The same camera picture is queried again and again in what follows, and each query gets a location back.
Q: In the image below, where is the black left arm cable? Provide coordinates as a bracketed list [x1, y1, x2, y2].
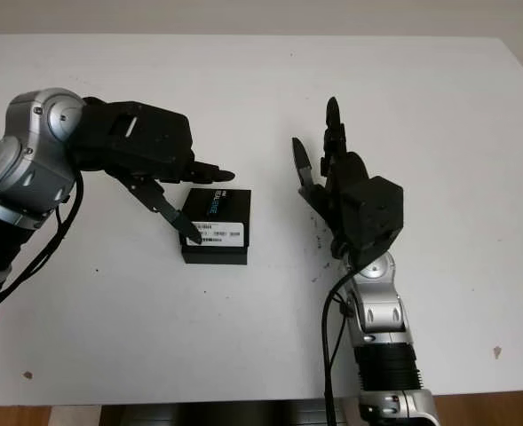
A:
[0, 170, 84, 351]

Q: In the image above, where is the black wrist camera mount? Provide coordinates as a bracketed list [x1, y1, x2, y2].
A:
[343, 175, 405, 270]
[94, 100, 194, 183]

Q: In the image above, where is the black camera box base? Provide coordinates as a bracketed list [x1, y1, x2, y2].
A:
[181, 243, 250, 266]

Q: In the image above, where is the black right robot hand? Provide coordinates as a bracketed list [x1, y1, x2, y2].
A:
[291, 97, 373, 261]

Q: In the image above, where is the dark robot torso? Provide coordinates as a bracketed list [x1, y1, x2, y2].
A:
[99, 398, 360, 426]

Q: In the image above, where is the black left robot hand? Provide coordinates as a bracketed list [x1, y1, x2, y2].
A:
[72, 96, 236, 246]

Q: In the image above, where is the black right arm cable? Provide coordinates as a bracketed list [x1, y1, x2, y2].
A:
[321, 252, 364, 426]

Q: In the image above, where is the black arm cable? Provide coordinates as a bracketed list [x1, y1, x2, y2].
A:
[0, 170, 84, 351]
[321, 252, 364, 426]

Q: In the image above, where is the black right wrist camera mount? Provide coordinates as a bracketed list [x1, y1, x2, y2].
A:
[343, 175, 405, 270]

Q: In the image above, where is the black RealSense box lid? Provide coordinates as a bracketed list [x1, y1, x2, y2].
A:
[178, 187, 253, 249]

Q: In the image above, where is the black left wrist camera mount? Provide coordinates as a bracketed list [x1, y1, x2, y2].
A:
[94, 100, 194, 183]

